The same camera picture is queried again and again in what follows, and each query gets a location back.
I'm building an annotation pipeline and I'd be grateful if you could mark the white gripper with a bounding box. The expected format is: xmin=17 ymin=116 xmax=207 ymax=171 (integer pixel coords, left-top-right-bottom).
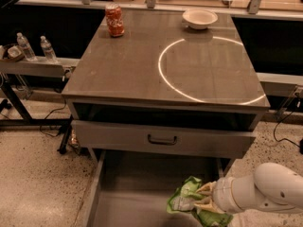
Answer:
xmin=194 ymin=175 xmax=257 ymax=214

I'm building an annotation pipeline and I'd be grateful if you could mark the green rice chip bag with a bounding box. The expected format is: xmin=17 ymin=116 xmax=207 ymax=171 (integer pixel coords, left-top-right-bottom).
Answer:
xmin=167 ymin=176 xmax=233 ymax=227

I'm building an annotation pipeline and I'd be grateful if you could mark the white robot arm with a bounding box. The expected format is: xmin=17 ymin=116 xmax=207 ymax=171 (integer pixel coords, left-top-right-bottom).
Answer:
xmin=194 ymin=163 xmax=303 ymax=214

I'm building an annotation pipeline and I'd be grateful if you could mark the open middle drawer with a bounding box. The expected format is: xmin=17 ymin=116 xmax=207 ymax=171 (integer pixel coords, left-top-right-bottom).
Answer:
xmin=83 ymin=150 xmax=223 ymax=227

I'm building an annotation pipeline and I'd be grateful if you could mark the grey drawer cabinet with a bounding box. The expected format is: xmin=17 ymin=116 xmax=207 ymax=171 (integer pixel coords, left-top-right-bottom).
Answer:
xmin=61 ymin=9 xmax=271 ymax=172

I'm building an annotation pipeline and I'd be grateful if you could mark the white bowl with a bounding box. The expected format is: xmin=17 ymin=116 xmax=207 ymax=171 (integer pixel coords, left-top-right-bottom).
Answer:
xmin=183 ymin=9 xmax=218 ymax=29

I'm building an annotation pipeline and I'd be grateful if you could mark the orange soda can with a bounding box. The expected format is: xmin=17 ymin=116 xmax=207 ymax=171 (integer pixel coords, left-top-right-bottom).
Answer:
xmin=105 ymin=3 xmax=124 ymax=37

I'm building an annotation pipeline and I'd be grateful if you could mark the grey side bench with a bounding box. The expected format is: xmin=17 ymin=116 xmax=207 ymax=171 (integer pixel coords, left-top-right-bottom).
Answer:
xmin=0 ymin=57 xmax=80 ymax=154

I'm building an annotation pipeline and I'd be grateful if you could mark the right clear water bottle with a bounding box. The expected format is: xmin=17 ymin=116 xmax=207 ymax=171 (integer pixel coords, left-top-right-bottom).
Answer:
xmin=40 ymin=36 xmax=59 ymax=63

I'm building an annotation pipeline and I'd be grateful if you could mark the clear water bottle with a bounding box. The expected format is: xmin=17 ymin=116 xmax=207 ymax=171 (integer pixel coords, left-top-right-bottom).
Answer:
xmin=40 ymin=36 xmax=59 ymax=63
xmin=17 ymin=32 xmax=37 ymax=61

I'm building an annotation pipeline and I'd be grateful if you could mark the left clear water bottle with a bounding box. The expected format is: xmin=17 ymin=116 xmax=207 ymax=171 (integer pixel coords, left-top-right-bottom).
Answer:
xmin=17 ymin=32 xmax=37 ymax=61

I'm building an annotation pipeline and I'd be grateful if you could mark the small round container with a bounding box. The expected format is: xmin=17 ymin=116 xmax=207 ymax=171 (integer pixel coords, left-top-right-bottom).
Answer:
xmin=2 ymin=44 xmax=24 ymax=62

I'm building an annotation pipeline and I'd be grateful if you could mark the top drawer with black handle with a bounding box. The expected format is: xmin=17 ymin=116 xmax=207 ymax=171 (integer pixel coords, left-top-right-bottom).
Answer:
xmin=72 ymin=120 xmax=256 ymax=159

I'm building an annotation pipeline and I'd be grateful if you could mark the black floor cable right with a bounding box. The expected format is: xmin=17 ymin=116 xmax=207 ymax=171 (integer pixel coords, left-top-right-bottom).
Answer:
xmin=273 ymin=101 xmax=303 ymax=154

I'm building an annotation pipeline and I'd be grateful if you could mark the black floor cable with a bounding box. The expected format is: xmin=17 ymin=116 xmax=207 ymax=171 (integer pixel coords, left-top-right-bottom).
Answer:
xmin=273 ymin=101 xmax=303 ymax=154
xmin=39 ymin=101 xmax=71 ymax=138

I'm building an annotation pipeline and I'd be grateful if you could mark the black floor cable left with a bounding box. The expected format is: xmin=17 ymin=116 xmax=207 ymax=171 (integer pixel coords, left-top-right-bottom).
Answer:
xmin=39 ymin=101 xmax=71 ymax=138

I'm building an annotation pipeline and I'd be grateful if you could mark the back shelf rail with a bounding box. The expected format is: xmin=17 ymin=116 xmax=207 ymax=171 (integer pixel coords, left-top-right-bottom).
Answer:
xmin=15 ymin=0 xmax=303 ymax=21

